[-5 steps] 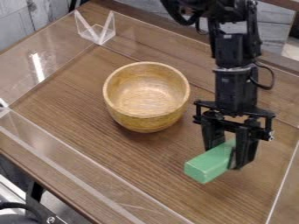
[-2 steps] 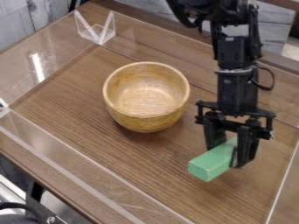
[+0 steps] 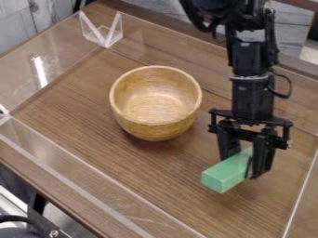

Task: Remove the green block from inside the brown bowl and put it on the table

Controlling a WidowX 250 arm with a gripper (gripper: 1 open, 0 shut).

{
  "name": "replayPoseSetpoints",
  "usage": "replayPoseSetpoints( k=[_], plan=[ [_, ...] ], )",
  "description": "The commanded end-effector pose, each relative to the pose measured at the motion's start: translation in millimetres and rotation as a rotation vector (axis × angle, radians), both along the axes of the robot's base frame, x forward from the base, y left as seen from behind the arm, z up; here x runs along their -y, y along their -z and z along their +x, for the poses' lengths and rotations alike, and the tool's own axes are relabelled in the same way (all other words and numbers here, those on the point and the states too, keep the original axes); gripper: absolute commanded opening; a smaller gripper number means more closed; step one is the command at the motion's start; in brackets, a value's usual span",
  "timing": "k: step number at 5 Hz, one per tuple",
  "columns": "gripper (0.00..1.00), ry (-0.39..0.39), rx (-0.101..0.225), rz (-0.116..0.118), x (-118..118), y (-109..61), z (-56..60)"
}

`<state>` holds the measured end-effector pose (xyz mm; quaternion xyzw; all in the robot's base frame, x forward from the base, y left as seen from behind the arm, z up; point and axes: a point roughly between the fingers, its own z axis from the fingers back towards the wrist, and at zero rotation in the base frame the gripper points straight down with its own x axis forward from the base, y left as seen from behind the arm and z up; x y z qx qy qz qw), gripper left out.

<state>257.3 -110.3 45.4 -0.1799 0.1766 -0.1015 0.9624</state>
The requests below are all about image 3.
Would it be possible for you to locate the black cable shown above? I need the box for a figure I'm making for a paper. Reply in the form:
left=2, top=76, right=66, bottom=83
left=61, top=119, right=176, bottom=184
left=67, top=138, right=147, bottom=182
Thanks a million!
left=0, top=214, right=42, bottom=238

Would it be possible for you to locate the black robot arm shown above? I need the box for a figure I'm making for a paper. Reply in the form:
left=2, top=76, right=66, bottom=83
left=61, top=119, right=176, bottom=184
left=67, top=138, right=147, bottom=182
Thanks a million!
left=180, top=0, right=292, bottom=179

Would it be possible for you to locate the brown wooden bowl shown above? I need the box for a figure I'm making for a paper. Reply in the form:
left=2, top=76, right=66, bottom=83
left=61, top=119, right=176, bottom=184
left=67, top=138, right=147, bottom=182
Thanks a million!
left=110, top=65, right=204, bottom=141

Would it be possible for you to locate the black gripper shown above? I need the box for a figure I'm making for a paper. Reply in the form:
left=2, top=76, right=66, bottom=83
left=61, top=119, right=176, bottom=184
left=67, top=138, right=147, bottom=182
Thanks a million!
left=209, top=73, right=293, bottom=179

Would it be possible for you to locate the black table leg bracket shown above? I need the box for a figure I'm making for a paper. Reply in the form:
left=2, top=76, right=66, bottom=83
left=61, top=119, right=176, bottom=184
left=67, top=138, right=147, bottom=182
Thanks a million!
left=27, top=192, right=73, bottom=238

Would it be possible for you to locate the green rectangular block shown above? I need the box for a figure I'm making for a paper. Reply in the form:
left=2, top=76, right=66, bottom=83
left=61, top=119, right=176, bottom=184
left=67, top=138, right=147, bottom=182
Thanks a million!
left=202, top=148, right=253, bottom=193

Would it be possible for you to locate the clear acrylic corner bracket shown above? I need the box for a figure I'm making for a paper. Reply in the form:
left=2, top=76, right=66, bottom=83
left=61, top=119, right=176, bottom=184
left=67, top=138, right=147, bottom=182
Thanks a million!
left=79, top=11, right=123, bottom=48

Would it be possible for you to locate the clear acrylic tray wall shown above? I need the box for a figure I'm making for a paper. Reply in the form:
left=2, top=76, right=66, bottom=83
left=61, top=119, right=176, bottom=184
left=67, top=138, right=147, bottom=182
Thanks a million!
left=0, top=17, right=318, bottom=238

